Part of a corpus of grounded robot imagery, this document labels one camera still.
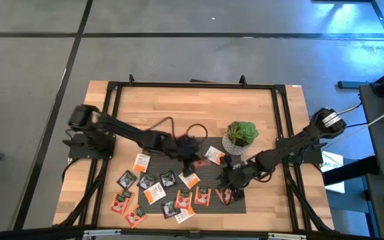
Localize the black beam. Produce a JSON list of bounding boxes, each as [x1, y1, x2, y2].
[[323, 155, 379, 186]]

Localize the black looped cable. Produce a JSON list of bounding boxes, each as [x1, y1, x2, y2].
[[151, 115, 176, 139], [185, 123, 209, 143]]

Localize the black crossbar with silver brackets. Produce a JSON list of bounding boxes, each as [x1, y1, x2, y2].
[[0, 223, 384, 240]]

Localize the white orange tea packet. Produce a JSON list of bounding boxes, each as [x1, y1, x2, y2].
[[174, 206, 196, 225], [178, 171, 201, 190], [132, 153, 151, 173], [143, 181, 167, 205], [204, 145, 226, 165]]

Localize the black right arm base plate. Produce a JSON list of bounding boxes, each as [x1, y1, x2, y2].
[[276, 136, 324, 165]]

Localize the white paper sign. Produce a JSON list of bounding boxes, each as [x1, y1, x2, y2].
[[320, 150, 345, 194]]

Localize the black floor cable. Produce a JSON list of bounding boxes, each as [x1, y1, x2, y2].
[[345, 121, 369, 129]]

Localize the grey woven placemat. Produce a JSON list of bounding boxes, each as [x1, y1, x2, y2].
[[137, 136, 247, 214]]

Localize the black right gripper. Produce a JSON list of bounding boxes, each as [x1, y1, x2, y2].
[[217, 153, 263, 201]]

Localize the succulent in white patterned pot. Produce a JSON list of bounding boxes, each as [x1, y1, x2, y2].
[[221, 120, 260, 157]]

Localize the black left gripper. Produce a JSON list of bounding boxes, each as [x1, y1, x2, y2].
[[163, 133, 210, 177]]

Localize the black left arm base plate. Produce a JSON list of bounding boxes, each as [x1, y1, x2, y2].
[[67, 132, 117, 160]]

